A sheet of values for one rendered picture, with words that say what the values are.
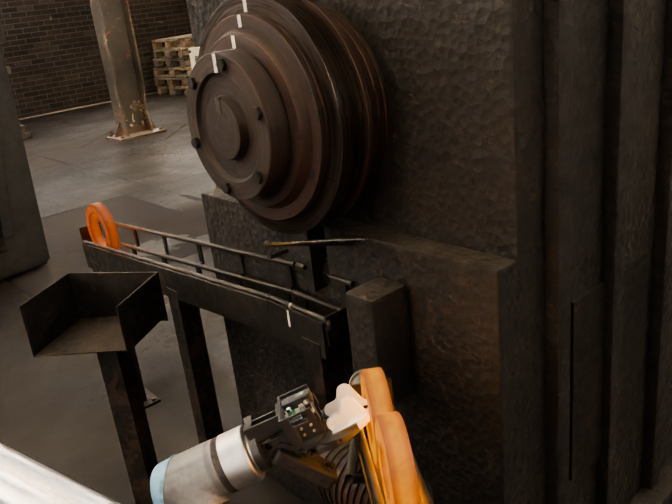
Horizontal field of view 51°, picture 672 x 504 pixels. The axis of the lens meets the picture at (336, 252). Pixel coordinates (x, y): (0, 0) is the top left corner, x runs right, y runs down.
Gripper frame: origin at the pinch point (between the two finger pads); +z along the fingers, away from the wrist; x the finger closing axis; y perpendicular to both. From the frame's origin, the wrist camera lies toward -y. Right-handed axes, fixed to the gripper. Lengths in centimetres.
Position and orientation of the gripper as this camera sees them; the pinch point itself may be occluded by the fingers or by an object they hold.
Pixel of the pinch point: (377, 407)
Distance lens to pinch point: 112.9
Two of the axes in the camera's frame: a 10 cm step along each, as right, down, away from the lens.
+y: -4.1, -8.4, -3.5
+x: -1.1, -3.4, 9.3
